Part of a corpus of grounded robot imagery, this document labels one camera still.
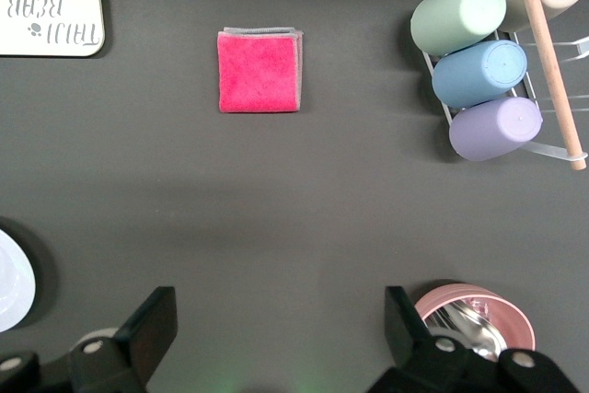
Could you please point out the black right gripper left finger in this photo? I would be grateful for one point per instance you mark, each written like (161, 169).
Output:
(138, 342)

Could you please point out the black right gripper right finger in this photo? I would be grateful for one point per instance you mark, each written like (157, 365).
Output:
(414, 356)

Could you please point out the white round plate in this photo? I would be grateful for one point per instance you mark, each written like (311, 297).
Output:
(11, 282)

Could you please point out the metal scoop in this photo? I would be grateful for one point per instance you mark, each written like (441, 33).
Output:
(478, 338)

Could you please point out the pink bowl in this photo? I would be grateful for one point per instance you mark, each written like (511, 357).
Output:
(522, 319)

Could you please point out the purple plastic cup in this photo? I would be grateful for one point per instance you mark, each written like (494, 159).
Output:
(492, 130)

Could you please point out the blue plastic cup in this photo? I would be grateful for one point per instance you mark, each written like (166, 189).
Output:
(474, 73)

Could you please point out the pink folded cloth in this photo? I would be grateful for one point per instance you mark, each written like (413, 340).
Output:
(255, 73)

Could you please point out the green plastic cup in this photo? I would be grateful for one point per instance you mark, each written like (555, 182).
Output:
(451, 18)

